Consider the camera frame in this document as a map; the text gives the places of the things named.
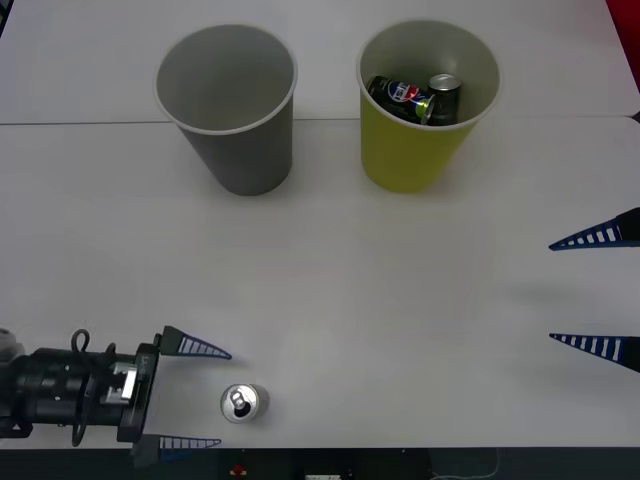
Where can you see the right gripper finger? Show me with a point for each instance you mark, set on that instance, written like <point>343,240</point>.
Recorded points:
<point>607,234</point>
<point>607,347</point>

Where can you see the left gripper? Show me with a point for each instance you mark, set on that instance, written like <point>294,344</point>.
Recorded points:
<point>142,395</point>

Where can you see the silver drink can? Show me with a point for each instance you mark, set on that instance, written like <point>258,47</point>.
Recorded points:
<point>246,403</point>

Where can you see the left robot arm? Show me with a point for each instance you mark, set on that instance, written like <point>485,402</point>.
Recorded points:
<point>50,390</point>

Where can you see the red button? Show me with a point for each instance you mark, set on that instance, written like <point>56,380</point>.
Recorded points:
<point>238,470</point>

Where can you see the plain black can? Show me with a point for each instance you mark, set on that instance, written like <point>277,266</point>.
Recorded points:
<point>446,107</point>

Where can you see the yellow-green plastic bin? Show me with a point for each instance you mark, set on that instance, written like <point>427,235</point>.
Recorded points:
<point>400,160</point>

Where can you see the grey plastic bin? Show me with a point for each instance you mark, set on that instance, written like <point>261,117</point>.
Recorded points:
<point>240,160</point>

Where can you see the black can with blue-red print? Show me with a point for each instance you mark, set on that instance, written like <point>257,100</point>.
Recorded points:
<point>395,92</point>

